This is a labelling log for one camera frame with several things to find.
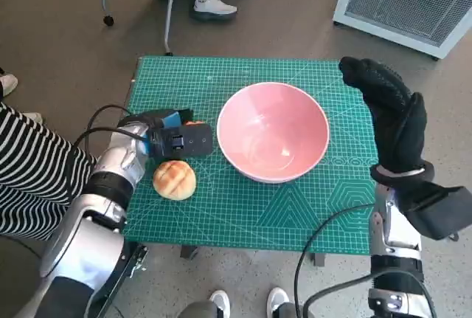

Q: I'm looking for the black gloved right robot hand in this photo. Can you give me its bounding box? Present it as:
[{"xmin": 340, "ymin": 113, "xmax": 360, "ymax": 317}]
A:
[{"xmin": 339, "ymin": 56, "xmax": 427, "ymax": 175}]

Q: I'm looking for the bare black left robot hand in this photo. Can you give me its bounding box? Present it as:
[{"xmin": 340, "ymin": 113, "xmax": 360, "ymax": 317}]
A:
[{"xmin": 139, "ymin": 108, "xmax": 195, "ymax": 129}]

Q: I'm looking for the round toy bread bun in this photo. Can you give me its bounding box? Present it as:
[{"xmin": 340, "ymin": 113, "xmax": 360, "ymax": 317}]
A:
[{"xmin": 153, "ymin": 160, "xmax": 197, "ymax": 200}]

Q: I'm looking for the pink bowl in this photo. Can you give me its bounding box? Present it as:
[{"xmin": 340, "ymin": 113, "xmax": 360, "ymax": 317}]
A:
[{"xmin": 216, "ymin": 81, "xmax": 330, "ymax": 184}]

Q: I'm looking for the grey wheeled chair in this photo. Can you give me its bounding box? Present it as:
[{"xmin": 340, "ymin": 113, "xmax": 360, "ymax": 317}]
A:
[{"xmin": 101, "ymin": 0, "xmax": 177, "ymax": 56}]

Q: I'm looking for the green cutting mat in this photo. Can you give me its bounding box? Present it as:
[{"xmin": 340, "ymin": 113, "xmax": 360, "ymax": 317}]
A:
[{"xmin": 119, "ymin": 55, "xmax": 377, "ymax": 256}]

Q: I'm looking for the white mesh cabinet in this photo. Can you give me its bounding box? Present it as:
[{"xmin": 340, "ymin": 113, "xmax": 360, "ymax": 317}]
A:
[{"xmin": 332, "ymin": 0, "xmax": 472, "ymax": 61}]

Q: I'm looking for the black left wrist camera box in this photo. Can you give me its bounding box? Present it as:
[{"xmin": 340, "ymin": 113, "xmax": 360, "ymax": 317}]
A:
[{"xmin": 149, "ymin": 122, "xmax": 214, "ymax": 159}]

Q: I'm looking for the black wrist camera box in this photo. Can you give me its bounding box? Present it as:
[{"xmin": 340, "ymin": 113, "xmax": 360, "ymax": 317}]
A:
[
  {"xmin": 400, "ymin": 181, "xmax": 472, "ymax": 241},
  {"xmin": 149, "ymin": 122, "xmax": 214, "ymax": 159}
]

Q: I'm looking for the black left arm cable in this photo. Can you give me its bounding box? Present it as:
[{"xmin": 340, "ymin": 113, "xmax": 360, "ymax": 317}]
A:
[{"xmin": 73, "ymin": 105, "xmax": 163, "ymax": 149}]

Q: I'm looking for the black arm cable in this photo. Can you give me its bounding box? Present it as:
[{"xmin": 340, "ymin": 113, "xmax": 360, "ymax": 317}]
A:
[
  {"xmin": 294, "ymin": 203, "xmax": 375, "ymax": 318},
  {"xmin": 73, "ymin": 105, "xmax": 163, "ymax": 149}
]

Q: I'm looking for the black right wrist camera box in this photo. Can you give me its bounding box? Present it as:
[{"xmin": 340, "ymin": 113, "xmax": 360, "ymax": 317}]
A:
[{"xmin": 400, "ymin": 181, "xmax": 472, "ymax": 241}]

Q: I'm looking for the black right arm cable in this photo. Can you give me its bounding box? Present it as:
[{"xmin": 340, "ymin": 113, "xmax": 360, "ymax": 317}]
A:
[{"xmin": 294, "ymin": 203, "xmax": 375, "ymax": 318}]

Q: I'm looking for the black metal frame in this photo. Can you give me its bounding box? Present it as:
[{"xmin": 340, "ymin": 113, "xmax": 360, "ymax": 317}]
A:
[{"xmin": 86, "ymin": 242, "xmax": 149, "ymax": 318}]

